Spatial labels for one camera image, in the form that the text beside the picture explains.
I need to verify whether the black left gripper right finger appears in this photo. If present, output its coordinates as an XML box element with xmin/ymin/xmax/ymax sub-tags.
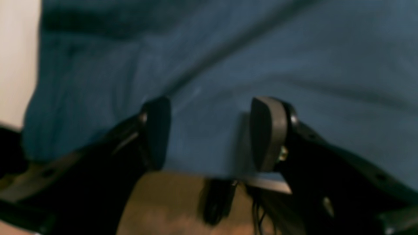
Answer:
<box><xmin>250</xmin><ymin>96</ymin><xmax>418</xmax><ymax>235</ymax></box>

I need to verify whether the dark blue t-shirt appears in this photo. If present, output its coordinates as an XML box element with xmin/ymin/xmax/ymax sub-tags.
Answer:
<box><xmin>23</xmin><ymin>0</ymin><xmax>418</xmax><ymax>190</ymax></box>

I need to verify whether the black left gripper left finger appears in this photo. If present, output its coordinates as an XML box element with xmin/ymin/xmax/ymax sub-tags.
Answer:
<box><xmin>1</xmin><ymin>97</ymin><xmax>171</xmax><ymax>235</ymax></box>

